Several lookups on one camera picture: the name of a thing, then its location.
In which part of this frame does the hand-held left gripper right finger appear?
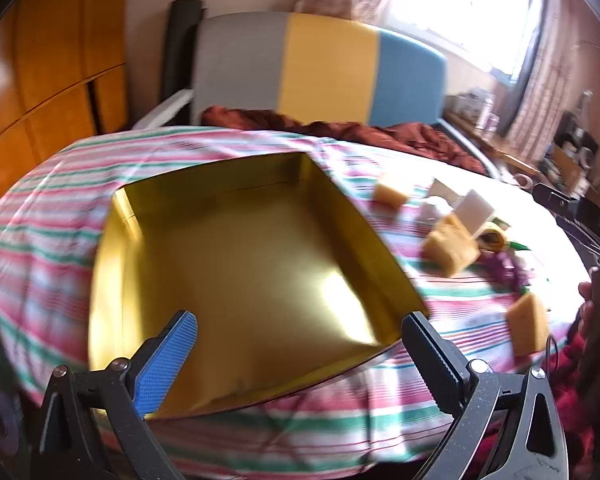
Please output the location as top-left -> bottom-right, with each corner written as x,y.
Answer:
401,311 -> 568,480

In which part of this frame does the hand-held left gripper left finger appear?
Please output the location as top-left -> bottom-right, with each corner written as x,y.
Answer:
39,310 -> 198,480

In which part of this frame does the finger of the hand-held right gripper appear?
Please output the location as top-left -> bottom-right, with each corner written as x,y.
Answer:
532,182 -> 581,216

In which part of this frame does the purple snack packet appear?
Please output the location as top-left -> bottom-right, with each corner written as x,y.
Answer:
482,251 -> 531,293

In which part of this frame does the gold metal tin box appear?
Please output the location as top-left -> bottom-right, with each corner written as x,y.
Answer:
87,152 -> 431,418

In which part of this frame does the brown cardboard box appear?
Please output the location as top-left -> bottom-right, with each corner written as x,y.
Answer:
420,214 -> 481,278
374,172 -> 412,208
505,292 -> 551,356

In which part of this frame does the person's right hand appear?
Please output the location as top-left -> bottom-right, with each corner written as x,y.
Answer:
575,281 -> 597,351

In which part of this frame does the cluttered dark shelf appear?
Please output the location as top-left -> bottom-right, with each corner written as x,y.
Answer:
540,90 -> 600,196

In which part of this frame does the wooden desk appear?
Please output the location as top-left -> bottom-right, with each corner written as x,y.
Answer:
442,110 -> 541,176

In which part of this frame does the white card box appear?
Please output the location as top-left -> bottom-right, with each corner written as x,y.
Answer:
455,189 -> 496,236

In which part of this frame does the white crumpled ball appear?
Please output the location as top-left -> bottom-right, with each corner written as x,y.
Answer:
420,197 -> 453,226

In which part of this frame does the beige patterned curtain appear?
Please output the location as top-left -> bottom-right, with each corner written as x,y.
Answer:
505,0 -> 600,161

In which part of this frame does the red patterned blanket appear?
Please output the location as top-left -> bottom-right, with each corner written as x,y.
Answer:
550,340 -> 600,466

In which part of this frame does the rust brown blanket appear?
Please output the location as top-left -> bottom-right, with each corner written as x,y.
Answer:
201,105 -> 491,176

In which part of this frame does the pink green striped sheet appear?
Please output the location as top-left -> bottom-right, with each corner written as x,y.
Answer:
0,127 -> 581,466

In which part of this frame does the bright window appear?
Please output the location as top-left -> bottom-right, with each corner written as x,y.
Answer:
380,0 -> 541,76

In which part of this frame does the grey yellow blue headboard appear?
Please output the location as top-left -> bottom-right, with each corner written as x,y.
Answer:
192,10 -> 448,128

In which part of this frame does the orange wooden wardrobe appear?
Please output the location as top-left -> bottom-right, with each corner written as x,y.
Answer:
0,0 -> 131,216

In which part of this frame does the grey metal bed frame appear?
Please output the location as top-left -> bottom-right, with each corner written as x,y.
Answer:
440,119 -> 503,178

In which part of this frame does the white padded rail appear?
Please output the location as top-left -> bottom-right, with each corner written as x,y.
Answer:
132,89 -> 193,131

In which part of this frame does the black upright post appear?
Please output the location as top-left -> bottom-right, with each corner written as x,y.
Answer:
162,0 -> 206,123

